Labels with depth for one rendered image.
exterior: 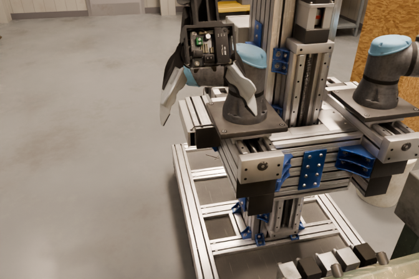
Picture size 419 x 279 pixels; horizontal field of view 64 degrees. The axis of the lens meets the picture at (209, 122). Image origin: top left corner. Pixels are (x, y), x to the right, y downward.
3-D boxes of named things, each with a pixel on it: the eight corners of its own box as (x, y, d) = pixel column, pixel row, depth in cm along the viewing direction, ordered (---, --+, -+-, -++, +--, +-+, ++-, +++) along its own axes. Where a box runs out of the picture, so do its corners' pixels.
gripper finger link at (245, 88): (264, 117, 50) (224, 69, 48) (252, 116, 55) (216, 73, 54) (279, 103, 50) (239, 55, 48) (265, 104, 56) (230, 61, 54)
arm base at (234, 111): (217, 105, 118) (217, 80, 113) (258, 101, 121) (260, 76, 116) (228, 127, 106) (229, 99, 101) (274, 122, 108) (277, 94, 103)
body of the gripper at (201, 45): (186, 69, 45) (176, -21, 45) (179, 75, 54) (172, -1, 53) (240, 65, 47) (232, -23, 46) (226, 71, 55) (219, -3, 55)
